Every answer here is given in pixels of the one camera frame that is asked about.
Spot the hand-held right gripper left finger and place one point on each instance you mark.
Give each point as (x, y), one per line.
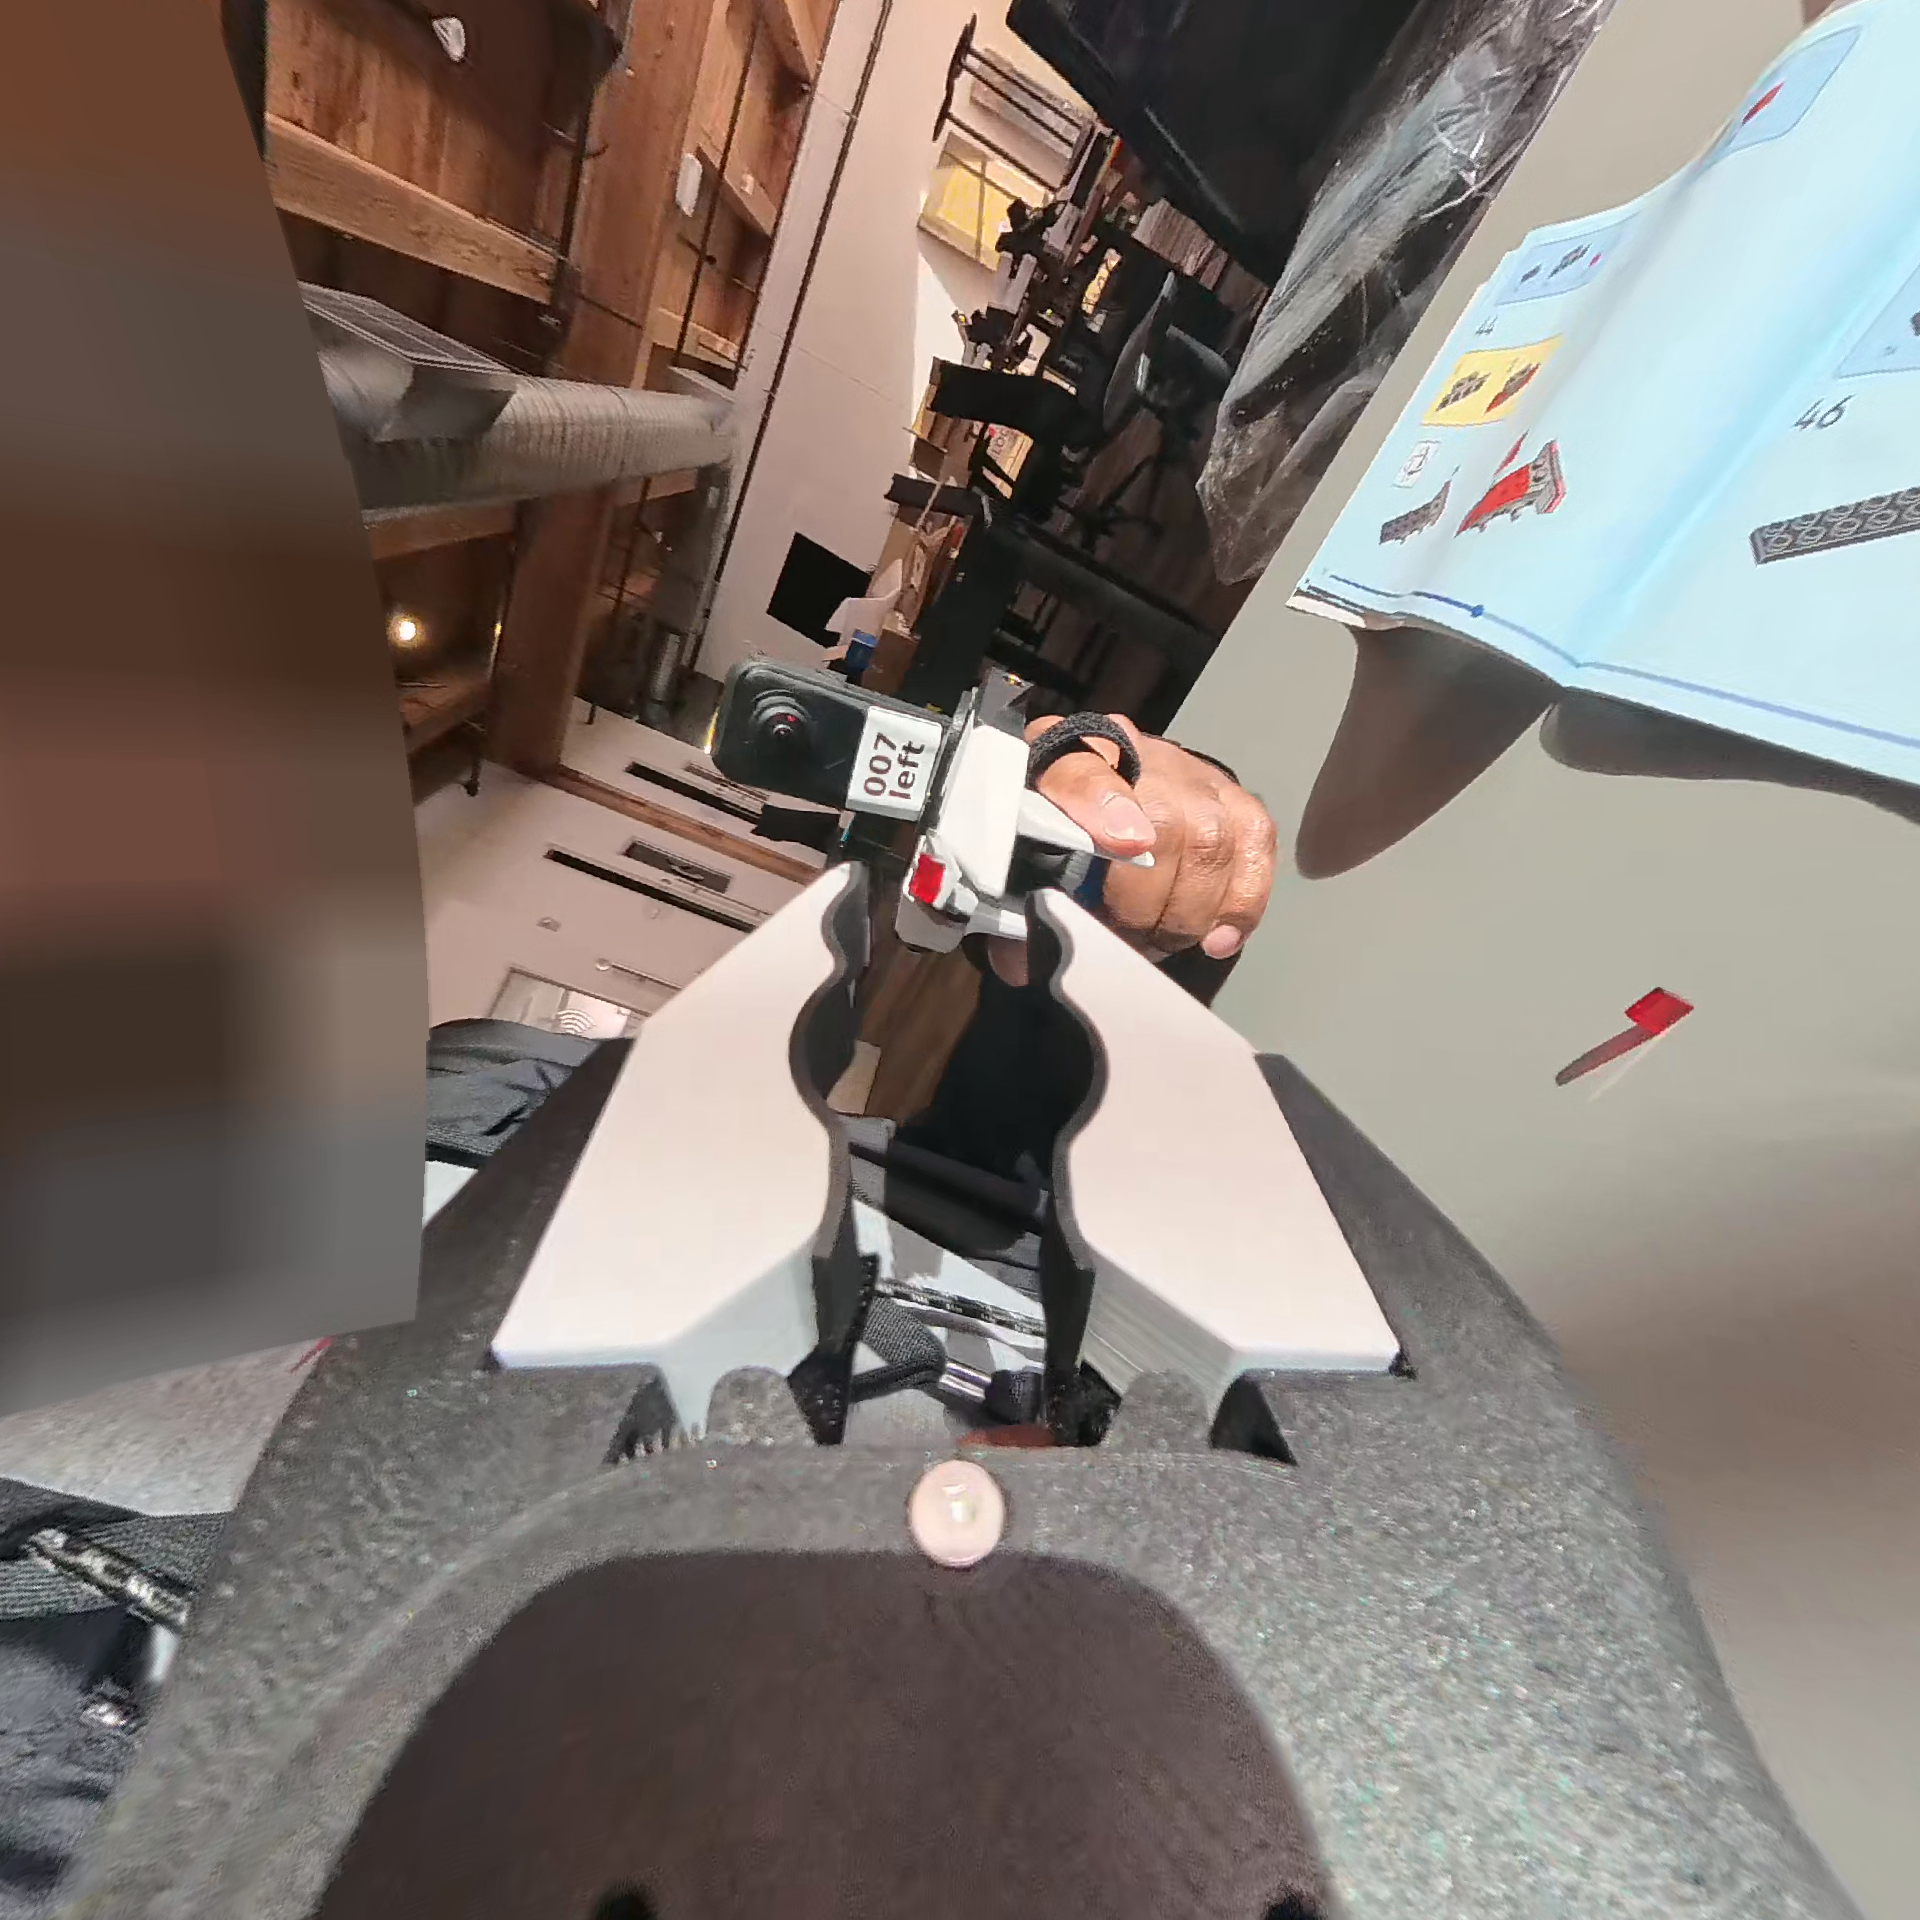
(675, 1201)

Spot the light blue instruction booklet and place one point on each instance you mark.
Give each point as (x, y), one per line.
(1695, 451)

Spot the grey desk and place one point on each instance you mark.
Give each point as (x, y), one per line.
(1574, 898)

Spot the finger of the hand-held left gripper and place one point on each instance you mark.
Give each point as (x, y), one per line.
(994, 816)
(1005, 919)

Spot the grey bracket brick plate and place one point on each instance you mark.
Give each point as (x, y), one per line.
(938, 919)

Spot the person's left forearm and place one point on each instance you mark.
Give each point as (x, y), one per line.
(991, 1078)

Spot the black monitor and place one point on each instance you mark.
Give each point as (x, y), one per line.
(816, 592)

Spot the black office chair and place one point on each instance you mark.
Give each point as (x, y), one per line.
(1165, 355)

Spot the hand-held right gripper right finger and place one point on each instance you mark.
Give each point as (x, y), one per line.
(1215, 1201)

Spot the person's black jacket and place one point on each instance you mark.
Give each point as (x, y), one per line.
(504, 1078)

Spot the red brick plate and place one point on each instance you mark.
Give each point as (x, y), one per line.
(1643, 1025)

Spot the person's left hand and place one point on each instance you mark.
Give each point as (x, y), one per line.
(1201, 857)

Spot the black badge reel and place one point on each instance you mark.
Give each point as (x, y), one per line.
(1005, 1393)

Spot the silver ventilation duct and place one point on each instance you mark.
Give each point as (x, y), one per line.
(556, 434)

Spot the bright window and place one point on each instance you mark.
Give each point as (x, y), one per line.
(975, 193)

